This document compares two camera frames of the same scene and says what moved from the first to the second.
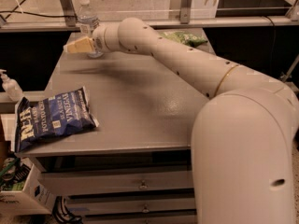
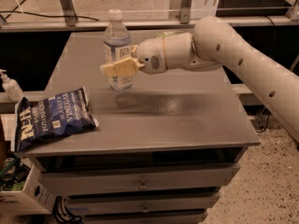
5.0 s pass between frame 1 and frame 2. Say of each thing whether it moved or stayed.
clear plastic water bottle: moved
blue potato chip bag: stayed
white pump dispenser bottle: stayed
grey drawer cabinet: stayed
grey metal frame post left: stayed
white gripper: moved
